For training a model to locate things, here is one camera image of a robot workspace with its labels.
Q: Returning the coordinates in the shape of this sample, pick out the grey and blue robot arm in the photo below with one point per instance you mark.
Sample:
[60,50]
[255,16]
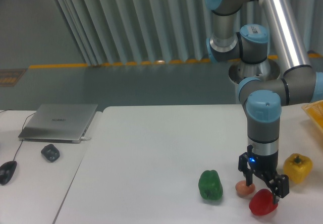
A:
[262,100]

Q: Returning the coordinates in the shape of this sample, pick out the silver laptop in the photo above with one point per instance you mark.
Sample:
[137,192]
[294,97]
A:
[61,123]

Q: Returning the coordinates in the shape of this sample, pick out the red bell pepper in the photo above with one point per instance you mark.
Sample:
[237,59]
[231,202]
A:
[262,203]

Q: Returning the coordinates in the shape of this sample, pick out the black computer mouse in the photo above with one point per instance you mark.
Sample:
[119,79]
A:
[7,171]

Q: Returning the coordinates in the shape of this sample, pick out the green bell pepper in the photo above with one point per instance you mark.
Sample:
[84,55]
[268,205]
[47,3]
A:
[210,186]

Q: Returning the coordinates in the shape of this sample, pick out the brown egg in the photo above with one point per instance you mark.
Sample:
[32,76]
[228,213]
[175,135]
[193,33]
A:
[243,190]

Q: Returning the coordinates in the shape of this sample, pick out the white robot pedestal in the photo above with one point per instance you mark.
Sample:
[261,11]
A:
[265,71]

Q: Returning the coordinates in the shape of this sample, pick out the folding partition screen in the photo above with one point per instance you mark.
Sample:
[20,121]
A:
[135,31]

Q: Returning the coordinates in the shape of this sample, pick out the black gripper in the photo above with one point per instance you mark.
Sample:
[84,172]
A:
[265,168]

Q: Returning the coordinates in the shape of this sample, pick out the black power adapter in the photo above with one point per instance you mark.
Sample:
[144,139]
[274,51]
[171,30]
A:
[51,153]

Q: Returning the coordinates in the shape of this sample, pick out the yellow bell pepper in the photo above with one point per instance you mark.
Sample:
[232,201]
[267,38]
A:
[297,167]

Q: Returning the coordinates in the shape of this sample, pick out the yellow plastic basket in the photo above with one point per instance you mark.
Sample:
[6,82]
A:
[314,112]

